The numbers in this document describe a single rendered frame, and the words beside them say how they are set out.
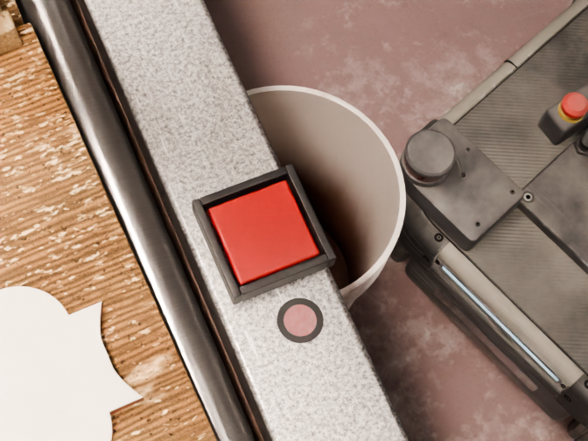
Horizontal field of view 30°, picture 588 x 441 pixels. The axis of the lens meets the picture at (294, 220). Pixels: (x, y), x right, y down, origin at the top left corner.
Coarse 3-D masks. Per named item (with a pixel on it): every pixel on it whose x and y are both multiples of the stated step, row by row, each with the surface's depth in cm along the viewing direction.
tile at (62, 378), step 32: (32, 288) 71; (0, 320) 70; (32, 320) 70; (64, 320) 70; (96, 320) 70; (0, 352) 69; (32, 352) 69; (64, 352) 69; (96, 352) 70; (0, 384) 68; (32, 384) 69; (64, 384) 69; (96, 384) 69; (0, 416) 68; (32, 416) 68; (64, 416) 68; (96, 416) 68
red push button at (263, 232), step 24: (264, 192) 76; (288, 192) 76; (216, 216) 75; (240, 216) 76; (264, 216) 76; (288, 216) 76; (240, 240) 75; (264, 240) 75; (288, 240) 75; (312, 240) 75; (240, 264) 74; (264, 264) 74; (288, 264) 75
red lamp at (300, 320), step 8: (296, 304) 75; (288, 312) 75; (296, 312) 75; (304, 312) 75; (312, 312) 75; (288, 320) 74; (296, 320) 75; (304, 320) 75; (312, 320) 75; (288, 328) 74; (296, 328) 74; (304, 328) 74; (312, 328) 74
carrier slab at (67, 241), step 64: (0, 64) 78; (0, 128) 76; (64, 128) 76; (0, 192) 74; (64, 192) 74; (0, 256) 72; (64, 256) 73; (128, 256) 73; (128, 320) 72; (128, 384) 70
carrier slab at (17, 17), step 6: (0, 0) 79; (6, 0) 79; (12, 0) 80; (6, 6) 79; (12, 6) 79; (12, 12) 79; (18, 12) 79; (12, 18) 79; (18, 18) 79; (18, 24) 80
